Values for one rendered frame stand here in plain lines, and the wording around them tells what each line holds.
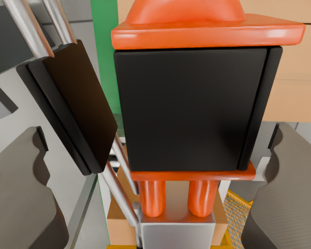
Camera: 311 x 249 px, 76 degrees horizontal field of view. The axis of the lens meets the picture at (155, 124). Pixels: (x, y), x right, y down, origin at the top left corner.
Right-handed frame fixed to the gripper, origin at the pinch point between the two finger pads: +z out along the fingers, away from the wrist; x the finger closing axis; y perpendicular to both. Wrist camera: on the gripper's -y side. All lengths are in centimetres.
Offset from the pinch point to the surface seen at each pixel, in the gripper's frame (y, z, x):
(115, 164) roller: 69, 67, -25
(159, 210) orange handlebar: 8.3, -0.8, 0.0
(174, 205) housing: 9.0, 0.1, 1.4
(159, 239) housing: 11.5, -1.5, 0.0
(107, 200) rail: 93, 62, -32
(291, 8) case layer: -1, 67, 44
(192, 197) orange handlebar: 7.1, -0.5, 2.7
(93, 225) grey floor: 221, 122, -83
